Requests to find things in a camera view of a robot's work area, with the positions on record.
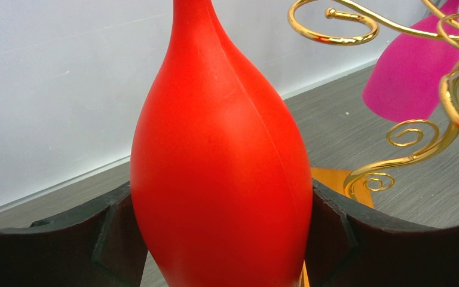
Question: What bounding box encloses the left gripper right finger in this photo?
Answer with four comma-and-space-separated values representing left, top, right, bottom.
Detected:
305, 181, 459, 286

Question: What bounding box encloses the gold wire glass rack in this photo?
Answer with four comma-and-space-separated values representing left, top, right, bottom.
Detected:
287, 1, 459, 286

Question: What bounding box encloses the red plastic wine glass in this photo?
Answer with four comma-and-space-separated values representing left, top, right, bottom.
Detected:
130, 1, 313, 286

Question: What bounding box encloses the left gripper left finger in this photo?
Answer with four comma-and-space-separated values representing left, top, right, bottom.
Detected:
0, 184, 148, 286

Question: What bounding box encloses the pink plastic wine glass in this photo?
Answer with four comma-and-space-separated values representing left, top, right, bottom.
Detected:
362, 0, 459, 124

